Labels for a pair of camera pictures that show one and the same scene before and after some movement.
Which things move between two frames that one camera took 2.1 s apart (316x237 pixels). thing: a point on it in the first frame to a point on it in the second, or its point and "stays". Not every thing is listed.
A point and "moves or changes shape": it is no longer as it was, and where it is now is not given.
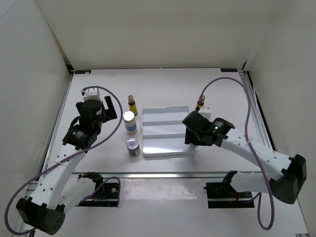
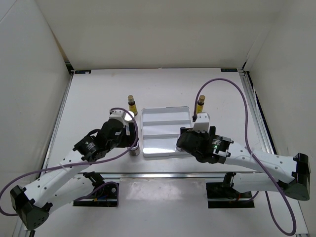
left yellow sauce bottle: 132,106 stays
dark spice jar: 133,146 stays
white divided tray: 163,131 stays
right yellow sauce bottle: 200,102 stays
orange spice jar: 191,146 moves or changes shape
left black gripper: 108,114 to 128,140
